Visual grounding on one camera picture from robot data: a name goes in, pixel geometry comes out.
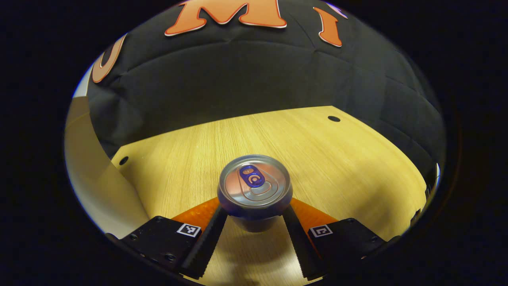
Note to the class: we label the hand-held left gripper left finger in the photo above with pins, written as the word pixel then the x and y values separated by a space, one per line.
pixel 207 246

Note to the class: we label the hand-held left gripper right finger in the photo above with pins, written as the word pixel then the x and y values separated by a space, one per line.
pixel 303 250

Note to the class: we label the blue pop can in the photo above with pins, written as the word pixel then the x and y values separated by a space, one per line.
pixel 254 186

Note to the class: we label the wooden desktop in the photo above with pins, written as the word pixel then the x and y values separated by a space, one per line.
pixel 317 159

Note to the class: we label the black backdrop cloth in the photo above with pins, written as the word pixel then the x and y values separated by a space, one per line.
pixel 258 71

